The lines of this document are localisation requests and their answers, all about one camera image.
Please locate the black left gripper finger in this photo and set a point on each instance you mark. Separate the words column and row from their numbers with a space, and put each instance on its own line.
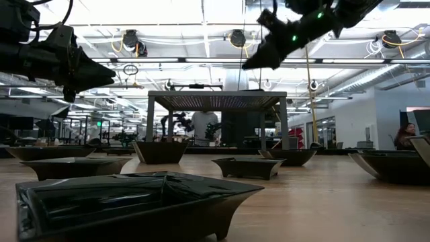
column 92, row 84
column 94, row 70

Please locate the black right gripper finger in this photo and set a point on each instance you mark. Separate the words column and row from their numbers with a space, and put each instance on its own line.
column 268, row 65
column 268, row 55

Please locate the black mini square plate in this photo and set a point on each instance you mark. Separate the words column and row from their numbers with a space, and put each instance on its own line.
column 50, row 154
column 119, row 152

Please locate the black shallow square plate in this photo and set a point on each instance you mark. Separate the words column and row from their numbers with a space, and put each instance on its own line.
column 74, row 169

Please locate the black round bowl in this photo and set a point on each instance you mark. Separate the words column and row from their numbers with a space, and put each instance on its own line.
column 292, row 158

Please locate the black deep square bowl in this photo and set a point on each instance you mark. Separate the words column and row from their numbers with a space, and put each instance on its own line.
column 160, row 153

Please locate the black stepped square plate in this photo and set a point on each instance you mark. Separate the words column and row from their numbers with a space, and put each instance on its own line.
column 248, row 169

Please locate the black flared square plate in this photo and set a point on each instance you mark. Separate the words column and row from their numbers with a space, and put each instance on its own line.
column 100, row 201

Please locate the black background robot arm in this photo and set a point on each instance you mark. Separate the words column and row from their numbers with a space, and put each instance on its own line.
column 178, row 122
column 213, row 131

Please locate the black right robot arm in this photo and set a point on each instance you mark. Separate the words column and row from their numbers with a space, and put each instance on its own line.
column 356, row 10

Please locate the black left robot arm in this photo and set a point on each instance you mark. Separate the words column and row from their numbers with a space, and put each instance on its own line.
column 16, row 57

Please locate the grey perforated metal riser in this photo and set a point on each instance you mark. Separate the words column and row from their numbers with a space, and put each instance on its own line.
column 218, row 94

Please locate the long ceiling light strip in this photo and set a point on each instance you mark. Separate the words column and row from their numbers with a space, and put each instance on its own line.
column 151, row 60

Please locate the black monitor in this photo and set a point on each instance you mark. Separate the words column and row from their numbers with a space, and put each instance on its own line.
column 21, row 123

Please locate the red storage bins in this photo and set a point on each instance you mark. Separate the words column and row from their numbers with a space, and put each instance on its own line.
column 297, row 133

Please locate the person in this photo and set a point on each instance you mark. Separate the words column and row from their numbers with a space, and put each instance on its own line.
column 404, row 138
column 203, row 126

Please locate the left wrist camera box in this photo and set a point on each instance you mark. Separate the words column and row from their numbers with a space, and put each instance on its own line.
column 60, row 37

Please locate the black aluminium table frame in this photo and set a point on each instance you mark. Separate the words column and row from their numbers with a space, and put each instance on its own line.
column 336, row 151

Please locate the silver ventilation duct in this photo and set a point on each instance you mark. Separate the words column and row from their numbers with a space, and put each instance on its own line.
column 379, row 75

